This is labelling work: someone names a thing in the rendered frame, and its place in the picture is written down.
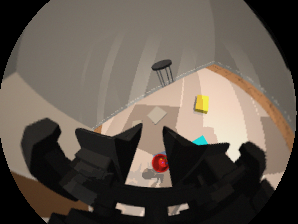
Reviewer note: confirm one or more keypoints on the yellow rectangular block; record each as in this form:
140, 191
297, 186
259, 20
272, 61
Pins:
202, 104

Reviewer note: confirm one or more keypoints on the white flat square pad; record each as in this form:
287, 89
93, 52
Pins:
157, 115

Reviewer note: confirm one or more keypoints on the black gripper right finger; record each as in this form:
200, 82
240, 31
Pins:
184, 156

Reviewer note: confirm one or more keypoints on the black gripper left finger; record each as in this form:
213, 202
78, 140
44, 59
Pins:
119, 148

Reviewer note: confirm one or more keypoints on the dark red cup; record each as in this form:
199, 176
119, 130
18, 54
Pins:
156, 163

